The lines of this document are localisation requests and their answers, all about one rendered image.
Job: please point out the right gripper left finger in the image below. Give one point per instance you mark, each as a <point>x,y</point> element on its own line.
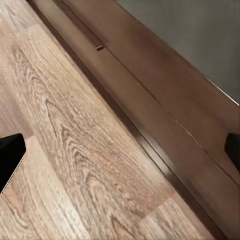
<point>12,149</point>

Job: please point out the bench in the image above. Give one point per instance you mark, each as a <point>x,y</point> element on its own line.
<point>170,71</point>

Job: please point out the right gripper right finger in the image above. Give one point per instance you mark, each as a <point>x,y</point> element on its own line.
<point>232,148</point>

